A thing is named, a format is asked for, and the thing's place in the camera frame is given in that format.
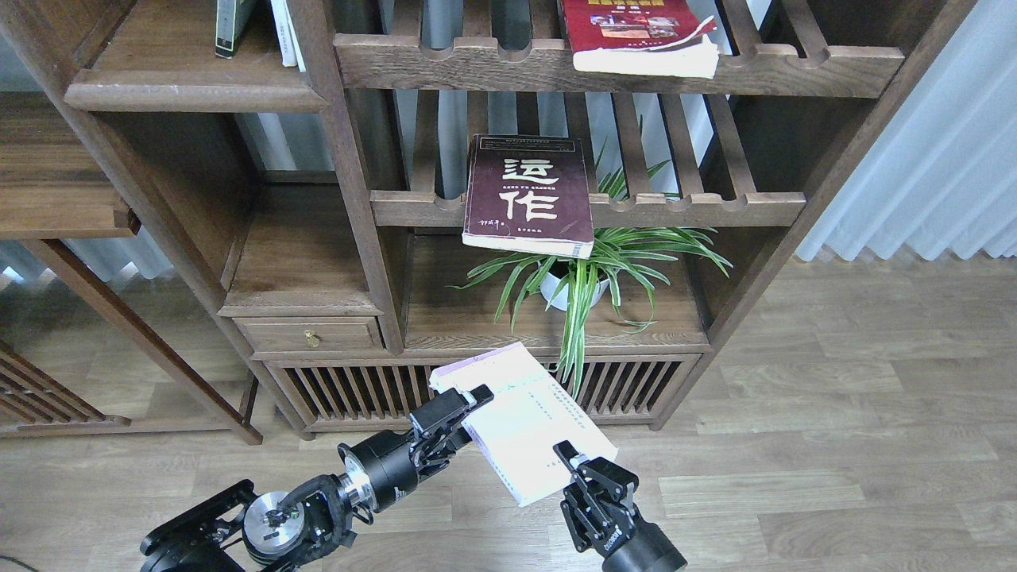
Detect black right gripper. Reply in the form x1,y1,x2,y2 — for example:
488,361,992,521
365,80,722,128
553,439,687,571

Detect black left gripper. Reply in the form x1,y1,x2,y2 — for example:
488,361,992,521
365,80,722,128
338,385,494,513

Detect white lavender paperback book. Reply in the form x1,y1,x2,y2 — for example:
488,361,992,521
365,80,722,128
429,342,618,507

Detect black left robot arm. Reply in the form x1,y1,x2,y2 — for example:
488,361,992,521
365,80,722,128
139,385,493,571

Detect red book on top shelf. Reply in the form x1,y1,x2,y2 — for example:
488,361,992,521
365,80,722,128
559,1,720,79

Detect white plant pot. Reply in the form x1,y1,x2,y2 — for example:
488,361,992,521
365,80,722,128
539,261,609,311

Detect green spider plant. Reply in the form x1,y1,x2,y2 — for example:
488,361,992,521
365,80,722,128
451,119,734,403

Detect dark red book white characters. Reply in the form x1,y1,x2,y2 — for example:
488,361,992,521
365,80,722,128
462,133,594,258

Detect dark wooden bookshelf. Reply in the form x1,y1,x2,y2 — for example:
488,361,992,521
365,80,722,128
2,1,976,434

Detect white upright book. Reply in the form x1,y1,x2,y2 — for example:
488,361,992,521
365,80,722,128
270,0,306,72

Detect dark green upright book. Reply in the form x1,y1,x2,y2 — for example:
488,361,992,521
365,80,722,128
215,0,257,59

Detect wooden side furniture left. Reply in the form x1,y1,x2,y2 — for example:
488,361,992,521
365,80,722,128
1,91,262,445

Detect white curtain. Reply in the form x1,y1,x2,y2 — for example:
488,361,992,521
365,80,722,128
796,1,1016,261

